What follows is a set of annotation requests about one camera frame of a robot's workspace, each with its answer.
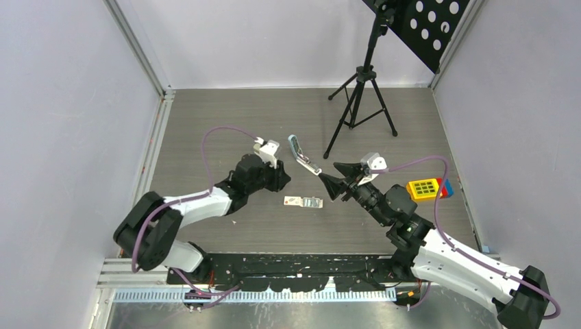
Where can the blue white stapler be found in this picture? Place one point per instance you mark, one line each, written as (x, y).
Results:
(300, 157)

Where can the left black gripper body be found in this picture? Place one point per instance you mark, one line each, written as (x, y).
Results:
(271, 176)

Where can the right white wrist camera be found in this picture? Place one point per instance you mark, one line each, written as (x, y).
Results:
(373, 163)

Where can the aluminium frame rail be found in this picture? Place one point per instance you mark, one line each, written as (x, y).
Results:
(136, 47)

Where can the black perforated panel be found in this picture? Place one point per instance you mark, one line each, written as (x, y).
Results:
(425, 27)

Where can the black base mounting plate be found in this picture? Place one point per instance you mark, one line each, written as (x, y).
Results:
(300, 272)

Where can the black tripod stand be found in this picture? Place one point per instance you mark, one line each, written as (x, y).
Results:
(363, 77)

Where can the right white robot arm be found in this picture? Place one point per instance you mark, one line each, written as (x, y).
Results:
(518, 297)

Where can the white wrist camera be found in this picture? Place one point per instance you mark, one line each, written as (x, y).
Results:
(266, 151)
(373, 163)

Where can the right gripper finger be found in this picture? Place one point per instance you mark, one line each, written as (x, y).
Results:
(337, 187)
(353, 171)

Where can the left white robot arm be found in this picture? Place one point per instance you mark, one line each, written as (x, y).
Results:
(148, 233)

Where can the white staple box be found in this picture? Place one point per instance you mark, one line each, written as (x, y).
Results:
(303, 202)

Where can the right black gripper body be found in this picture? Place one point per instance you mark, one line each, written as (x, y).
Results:
(355, 190)

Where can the colourful block toy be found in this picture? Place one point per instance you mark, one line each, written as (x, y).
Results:
(425, 190)

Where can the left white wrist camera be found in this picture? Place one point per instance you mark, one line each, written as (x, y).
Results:
(266, 151)

